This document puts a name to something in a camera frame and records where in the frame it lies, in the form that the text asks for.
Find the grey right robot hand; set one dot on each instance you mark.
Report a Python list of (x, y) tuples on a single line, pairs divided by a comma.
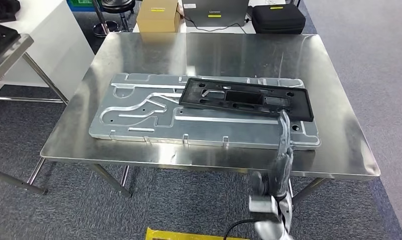
[(282, 172)]

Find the black plastic plate bracket part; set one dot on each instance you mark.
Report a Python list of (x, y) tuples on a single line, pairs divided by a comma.
[(300, 106), (0, 38)]

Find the stainless steel workbench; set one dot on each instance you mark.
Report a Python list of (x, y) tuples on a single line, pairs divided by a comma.
[(220, 53)]

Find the stamped metal car panel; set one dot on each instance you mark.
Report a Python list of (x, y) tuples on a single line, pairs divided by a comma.
[(137, 129)]

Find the black carry case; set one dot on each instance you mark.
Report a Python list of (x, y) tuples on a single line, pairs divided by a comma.
[(278, 20)]

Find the grey laptop computer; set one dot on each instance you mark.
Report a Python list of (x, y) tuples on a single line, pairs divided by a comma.
[(217, 11)]

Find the brown cardboard box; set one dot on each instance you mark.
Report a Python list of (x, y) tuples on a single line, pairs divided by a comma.
[(157, 18)]

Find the black round stool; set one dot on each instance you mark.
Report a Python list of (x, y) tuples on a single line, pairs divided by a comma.
[(116, 6)]

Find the white panel board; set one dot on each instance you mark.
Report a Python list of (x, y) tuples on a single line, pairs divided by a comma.
[(54, 43)]

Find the blue plastic crate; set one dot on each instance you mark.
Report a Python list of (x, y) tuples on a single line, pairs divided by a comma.
[(78, 6)]

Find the stainless steel table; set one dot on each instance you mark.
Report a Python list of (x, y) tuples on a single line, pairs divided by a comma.
[(8, 63)]

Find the black foam piece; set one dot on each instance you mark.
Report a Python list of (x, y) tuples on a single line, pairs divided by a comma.
[(3, 8)]

